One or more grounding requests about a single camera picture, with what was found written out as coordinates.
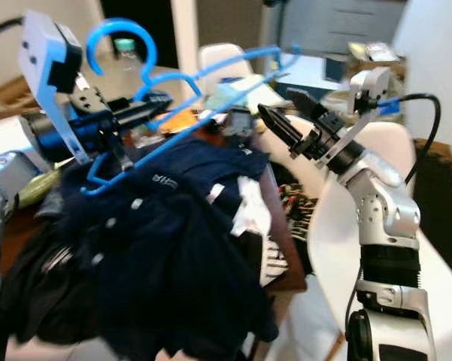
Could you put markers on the blue plastic hanger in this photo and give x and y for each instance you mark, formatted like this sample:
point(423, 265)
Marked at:
point(124, 24)

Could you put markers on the brown wooden table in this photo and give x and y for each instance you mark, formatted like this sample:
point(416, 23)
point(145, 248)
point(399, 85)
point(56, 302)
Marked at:
point(289, 256)

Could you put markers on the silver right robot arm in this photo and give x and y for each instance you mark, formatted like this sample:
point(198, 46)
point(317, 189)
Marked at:
point(383, 218)

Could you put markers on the grey cabinet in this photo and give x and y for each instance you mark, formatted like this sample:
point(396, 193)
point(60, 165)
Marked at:
point(331, 26)

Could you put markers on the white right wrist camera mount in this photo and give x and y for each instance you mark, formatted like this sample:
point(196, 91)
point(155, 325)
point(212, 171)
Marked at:
point(368, 83)

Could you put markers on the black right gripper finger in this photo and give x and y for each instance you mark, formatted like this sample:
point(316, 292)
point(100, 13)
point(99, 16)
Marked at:
point(307, 104)
point(278, 124)

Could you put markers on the shiny gold box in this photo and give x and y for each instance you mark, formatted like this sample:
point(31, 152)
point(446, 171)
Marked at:
point(376, 54)

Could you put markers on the small white chair back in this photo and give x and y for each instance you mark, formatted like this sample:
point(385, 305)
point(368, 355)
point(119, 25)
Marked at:
point(218, 59)

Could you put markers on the clear plastic bottle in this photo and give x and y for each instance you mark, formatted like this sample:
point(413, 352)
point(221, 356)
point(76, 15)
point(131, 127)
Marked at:
point(126, 56)

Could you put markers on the large white chair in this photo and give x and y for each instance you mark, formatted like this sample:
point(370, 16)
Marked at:
point(327, 241)

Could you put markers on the light grey left wrist camera mount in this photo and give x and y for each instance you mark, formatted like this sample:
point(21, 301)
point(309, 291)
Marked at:
point(49, 53)

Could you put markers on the white cloth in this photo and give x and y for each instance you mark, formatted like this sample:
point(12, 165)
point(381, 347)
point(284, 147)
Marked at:
point(252, 210)

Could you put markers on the navy clothes pile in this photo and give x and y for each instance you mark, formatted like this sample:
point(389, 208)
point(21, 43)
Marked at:
point(165, 278)

